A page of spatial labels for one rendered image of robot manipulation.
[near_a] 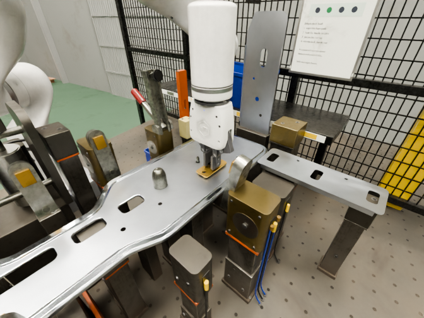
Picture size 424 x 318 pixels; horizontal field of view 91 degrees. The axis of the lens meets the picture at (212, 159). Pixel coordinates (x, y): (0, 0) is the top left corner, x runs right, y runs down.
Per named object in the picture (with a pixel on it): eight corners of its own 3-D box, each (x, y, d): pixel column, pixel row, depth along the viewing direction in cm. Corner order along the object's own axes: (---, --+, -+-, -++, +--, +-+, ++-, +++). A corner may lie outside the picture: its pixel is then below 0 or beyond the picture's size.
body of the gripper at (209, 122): (182, 93, 43) (185, 140, 50) (219, 103, 38) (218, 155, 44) (206, 85, 48) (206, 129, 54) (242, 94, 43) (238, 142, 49)
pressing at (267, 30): (267, 135, 69) (288, 10, 50) (238, 125, 76) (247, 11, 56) (267, 135, 70) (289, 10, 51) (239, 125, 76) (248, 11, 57)
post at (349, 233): (334, 280, 60) (380, 211, 44) (316, 269, 62) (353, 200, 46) (339, 267, 63) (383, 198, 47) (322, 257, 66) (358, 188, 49)
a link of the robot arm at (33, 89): (2, 147, 68) (-51, 70, 54) (52, 122, 82) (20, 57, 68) (31, 154, 66) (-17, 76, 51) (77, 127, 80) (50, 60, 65)
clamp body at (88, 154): (125, 247, 69) (86, 151, 48) (108, 229, 75) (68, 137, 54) (142, 234, 73) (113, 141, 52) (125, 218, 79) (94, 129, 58)
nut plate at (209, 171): (206, 178, 50) (206, 174, 49) (195, 171, 52) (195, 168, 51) (227, 163, 55) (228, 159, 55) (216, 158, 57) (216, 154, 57)
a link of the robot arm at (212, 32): (199, 76, 47) (185, 87, 39) (197, 2, 39) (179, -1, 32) (236, 78, 45) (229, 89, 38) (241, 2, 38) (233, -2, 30)
